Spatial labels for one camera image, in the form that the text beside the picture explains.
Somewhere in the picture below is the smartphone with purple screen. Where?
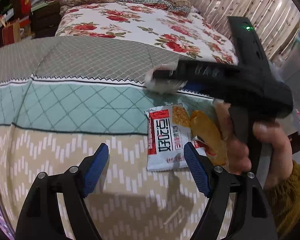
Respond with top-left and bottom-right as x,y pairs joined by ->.
0,186 -> 15,240

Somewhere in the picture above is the white wrapper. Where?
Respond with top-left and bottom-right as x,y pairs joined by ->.
144,64 -> 188,94

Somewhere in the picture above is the orange paper gift bag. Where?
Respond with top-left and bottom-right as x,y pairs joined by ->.
1,20 -> 22,46

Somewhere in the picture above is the chevron patterned blanket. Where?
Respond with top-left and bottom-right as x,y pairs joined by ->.
0,36 -> 298,240

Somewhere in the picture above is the person's right forearm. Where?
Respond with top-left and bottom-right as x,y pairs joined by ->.
265,160 -> 300,235

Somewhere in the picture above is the dark wooden nightstand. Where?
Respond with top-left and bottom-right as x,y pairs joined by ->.
30,1 -> 62,39

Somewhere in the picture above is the yellow orange wrapper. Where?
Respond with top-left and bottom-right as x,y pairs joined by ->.
190,110 -> 228,167

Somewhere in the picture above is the person's right hand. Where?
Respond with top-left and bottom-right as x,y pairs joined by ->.
214,100 -> 294,190

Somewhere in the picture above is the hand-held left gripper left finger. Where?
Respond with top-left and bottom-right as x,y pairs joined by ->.
15,143 -> 109,240

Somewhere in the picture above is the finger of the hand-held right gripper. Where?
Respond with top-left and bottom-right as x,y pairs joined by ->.
153,60 -> 227,81
182,84 -> 225,98

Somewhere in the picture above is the red white snack packet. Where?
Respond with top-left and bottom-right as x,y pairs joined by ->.
144,105 -> 193,172

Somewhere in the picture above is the white floral bedsheet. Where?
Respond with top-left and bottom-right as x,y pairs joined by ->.
55,2 -> 239,64

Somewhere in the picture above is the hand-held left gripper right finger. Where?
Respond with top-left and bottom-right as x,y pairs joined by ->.
184,141 -> 278,240

